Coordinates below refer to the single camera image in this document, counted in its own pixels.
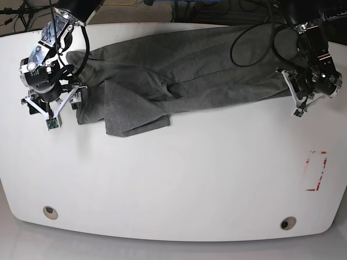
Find black tripod stand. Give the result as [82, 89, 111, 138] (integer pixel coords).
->
[1, 1, 50, 33]

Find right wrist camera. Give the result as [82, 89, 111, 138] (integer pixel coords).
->
[46, 115, 62, 131]

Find grey T-shirt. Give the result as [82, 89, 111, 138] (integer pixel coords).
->
[76, 25, 290, 137]

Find red tape marker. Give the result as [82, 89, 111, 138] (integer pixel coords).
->
[303, 151, 327, 192]

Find table grommet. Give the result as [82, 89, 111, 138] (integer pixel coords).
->
[280, 216, 297, 231]
[43, 206, 59, 220]

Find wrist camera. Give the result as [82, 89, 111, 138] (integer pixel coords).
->
[293, 109, 305, 118]
[46, 115, 62, 131]

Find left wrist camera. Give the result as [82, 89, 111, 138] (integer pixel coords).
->
[293, 109, 305, 118]

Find right table grommet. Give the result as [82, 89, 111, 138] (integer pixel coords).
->
[280, 216, 297, 231]

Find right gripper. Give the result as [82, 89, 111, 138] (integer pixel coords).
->
[21, 84, 87, 119]

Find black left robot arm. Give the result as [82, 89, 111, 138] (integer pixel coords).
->
[253, 1, 343, 117]

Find white power strip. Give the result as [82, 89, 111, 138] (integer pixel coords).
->
[323, 9, 346, 22]

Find left table grommet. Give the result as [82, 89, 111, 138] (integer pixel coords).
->
[43, 206, 59, 220]

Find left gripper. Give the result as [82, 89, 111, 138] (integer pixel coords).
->
[275, 69, 327, 111]

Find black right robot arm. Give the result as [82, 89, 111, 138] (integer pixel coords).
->
[20, 1, 104, 120]

